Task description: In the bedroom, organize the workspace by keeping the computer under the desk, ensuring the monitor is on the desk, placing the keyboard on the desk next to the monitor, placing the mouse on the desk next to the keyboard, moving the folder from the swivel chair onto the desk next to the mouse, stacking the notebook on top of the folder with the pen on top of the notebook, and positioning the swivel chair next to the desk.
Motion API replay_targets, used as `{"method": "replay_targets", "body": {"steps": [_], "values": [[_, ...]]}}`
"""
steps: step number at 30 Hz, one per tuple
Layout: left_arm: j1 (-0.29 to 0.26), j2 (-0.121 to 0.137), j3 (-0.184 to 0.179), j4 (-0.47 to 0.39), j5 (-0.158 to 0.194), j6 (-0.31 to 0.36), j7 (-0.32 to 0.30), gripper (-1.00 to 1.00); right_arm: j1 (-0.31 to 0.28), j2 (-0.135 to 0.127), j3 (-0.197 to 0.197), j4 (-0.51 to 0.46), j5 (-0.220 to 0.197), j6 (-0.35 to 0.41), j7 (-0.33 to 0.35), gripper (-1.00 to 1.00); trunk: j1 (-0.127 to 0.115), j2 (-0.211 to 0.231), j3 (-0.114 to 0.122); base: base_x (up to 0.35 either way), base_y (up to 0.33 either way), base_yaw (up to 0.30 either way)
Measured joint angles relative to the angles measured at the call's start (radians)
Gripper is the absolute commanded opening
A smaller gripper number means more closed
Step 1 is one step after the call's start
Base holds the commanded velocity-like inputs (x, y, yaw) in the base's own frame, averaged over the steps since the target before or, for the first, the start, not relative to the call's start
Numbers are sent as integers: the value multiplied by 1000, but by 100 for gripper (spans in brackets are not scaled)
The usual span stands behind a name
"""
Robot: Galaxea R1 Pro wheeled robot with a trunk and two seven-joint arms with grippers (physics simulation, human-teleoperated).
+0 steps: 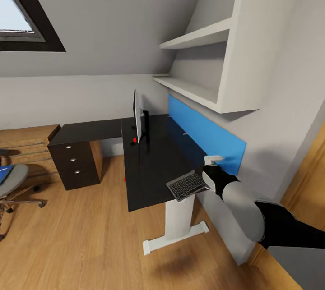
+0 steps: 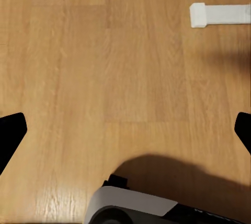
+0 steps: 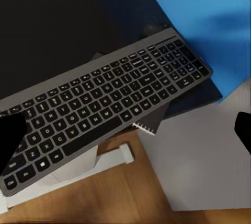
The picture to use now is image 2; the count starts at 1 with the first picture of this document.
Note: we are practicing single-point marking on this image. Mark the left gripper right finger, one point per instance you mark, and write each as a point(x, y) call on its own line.
point(243, 129)

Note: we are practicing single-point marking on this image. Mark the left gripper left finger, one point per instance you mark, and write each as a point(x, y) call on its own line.
point(12, 130)

